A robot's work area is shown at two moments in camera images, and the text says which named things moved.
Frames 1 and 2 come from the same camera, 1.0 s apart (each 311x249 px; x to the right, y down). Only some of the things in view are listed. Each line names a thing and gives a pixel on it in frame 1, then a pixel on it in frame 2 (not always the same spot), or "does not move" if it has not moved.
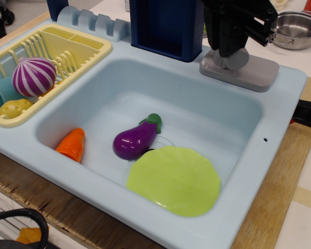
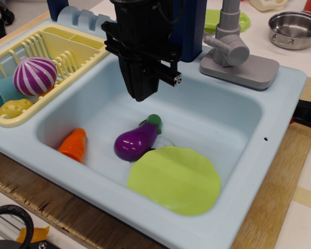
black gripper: [229, 32] to [144, 29]
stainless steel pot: [296, 30] does not move
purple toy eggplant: [131, 143] does not move
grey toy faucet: [256, 73] does not move
